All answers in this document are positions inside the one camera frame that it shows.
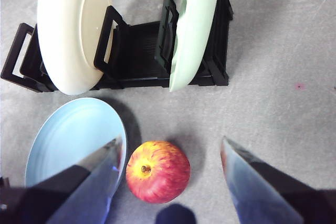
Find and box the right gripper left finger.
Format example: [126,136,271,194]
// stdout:
[0,135,124,224]

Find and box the blue plate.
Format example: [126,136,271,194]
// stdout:
[25,97,129,190]

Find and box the red apple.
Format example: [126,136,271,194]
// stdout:
[125,140,191,204]

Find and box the black plate rack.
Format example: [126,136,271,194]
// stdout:
[0,0,234,93]

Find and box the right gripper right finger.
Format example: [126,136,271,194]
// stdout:
[220,136,336,224]

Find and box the cream plate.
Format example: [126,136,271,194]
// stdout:
[37,0,113,96]

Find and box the green plate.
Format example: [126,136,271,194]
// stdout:
[169,0,222,93]

